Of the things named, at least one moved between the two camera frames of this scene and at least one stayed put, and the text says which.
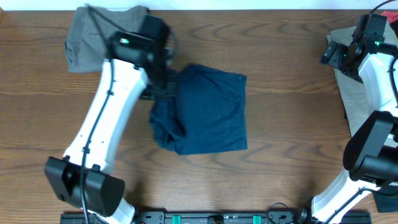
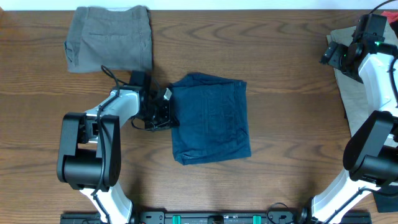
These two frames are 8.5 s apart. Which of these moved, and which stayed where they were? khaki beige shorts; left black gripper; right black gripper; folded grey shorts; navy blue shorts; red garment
Moved: navy blue shorts; left black gripper
Stayed: right black gripper; red garment; khaki beige shorts; folded grey shorts
